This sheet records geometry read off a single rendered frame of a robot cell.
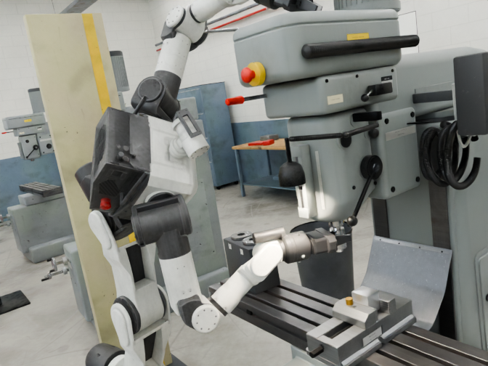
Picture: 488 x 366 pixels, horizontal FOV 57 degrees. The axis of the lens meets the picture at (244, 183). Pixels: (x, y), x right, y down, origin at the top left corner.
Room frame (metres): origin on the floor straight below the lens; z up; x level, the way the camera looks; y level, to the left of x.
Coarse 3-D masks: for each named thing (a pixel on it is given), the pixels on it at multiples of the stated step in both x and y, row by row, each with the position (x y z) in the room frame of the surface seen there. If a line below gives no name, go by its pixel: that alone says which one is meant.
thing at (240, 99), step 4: (240, 96) 1.29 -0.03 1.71; (252, 96) 1.32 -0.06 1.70; (256, 96) 1.32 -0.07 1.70; (260, 96) 1.33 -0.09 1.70; (264, 96) 1.34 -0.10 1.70; (228, 100) 1.27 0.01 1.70; (232, 100) 1.27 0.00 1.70; (236, 100) 1.27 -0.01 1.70; (240, 100) 1.28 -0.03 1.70; (244, 100) 1.30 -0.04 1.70; (248, 100) 1.31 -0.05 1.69; (228, 104) 1.27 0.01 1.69; (232, 104) 1.27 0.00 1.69; (236, 104) 1.28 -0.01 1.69
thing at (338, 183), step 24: (288, 120) 1.36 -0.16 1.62; (312, 120) 1.26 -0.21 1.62; (336, 120) 1.24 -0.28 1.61; (312, 144) 1.26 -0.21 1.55; (336, 144) 1.23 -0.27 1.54; (360, 144) 1.28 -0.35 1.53; (312, 168) 1.27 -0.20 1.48; (336, 168) 1.23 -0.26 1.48; (336, 192) 1.23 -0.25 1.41; (360, 192) 1.27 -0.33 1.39; (336, 216) 1.25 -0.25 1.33
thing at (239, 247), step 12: (228, 240) 1.82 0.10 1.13; (240, 240) 1.79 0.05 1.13; (252, 240) 1.73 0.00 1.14; (228, 252) 1.83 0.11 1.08; (240, 252) 1.72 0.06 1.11; (228, 264) 1.85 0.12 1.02; (240, 264) 1.74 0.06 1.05; (276, 276) 1.71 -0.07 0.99; (252, 288) 1.68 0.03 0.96; (264, 288) 1.68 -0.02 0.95
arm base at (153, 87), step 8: (144, 80) 1.45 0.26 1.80; (152, 80) 1.44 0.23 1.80; (160, 80) 1.44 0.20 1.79; (144, 88) 1.43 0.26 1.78; (152, 88) 1.42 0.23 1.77; (160, 88) 1.42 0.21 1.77; (136, 96) 1.43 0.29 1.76; (152, 96) 1.41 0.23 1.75; (160, 96) 1.41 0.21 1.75; (136, 104) 1.43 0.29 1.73; (144, 104) 1.42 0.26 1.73; (152, 104) 1.41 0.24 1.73; (160, 104) 1.41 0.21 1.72; (144, 112) 1.44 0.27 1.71; (152, 112) 1.41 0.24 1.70; (160, 112) 1.42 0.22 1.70
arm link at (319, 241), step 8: (296, 232) 1.31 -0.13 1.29; (304, 232) 1.30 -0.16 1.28; (312, 232) 1.35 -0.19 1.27; (320, 232) 1.33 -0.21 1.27; (328, 232) 1.32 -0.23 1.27; (296, 240) 1.28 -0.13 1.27; (304, 240) 1.28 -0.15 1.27; (312, 240) 1.29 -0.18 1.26; (320, 240) 1.28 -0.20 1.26; (328, 240) 1.28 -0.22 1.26; (336, 240) 1.28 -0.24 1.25; (304, 248) 1.27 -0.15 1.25; (312, 248) 1.29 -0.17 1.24; (320, 248) 1.28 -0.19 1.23; (328, 248) 1.28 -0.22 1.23; (336, 248) 1.27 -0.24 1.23; (304, 256) 1.27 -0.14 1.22
